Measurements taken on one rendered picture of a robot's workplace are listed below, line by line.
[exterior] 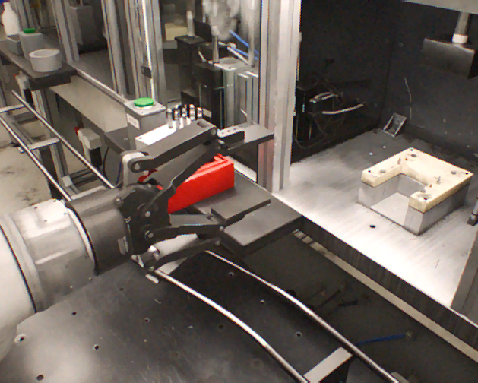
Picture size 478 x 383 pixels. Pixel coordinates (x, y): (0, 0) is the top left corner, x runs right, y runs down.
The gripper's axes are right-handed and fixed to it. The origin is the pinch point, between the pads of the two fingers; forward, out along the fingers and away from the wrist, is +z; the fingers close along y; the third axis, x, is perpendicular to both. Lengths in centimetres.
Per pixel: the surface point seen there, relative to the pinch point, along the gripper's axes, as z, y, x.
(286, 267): 38, -57, 29
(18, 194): 6, -112, 207
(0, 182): 1, -112, 228
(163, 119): 12.8, -12.1, 43.1
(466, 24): 41.8, 10.7, -0.8
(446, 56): 39.4, 6.2, -0.2
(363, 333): 38, -59, 3
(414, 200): 31.9, -15.2, -4.4
